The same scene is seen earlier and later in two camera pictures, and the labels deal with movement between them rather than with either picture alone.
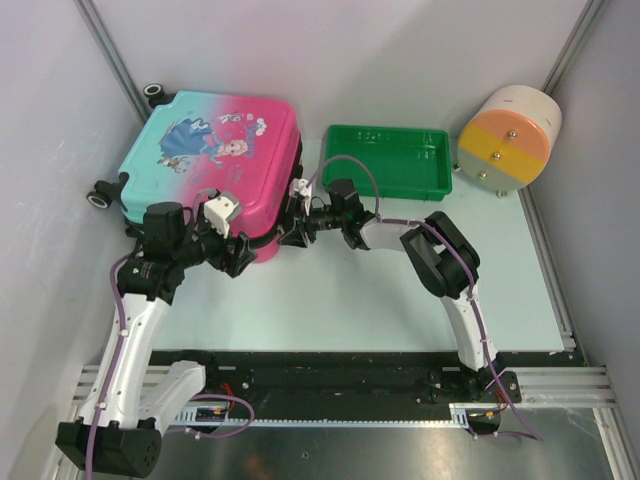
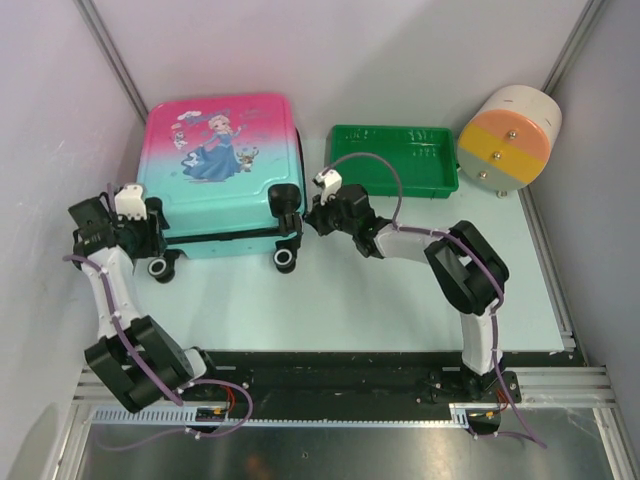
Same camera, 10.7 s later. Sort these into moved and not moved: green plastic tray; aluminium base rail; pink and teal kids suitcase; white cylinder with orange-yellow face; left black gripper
Moved: pink and teal kids suitcase; left black gripper
Not moved: white cylinder with orange-yellow face; aluminium base rail; green plastic tray
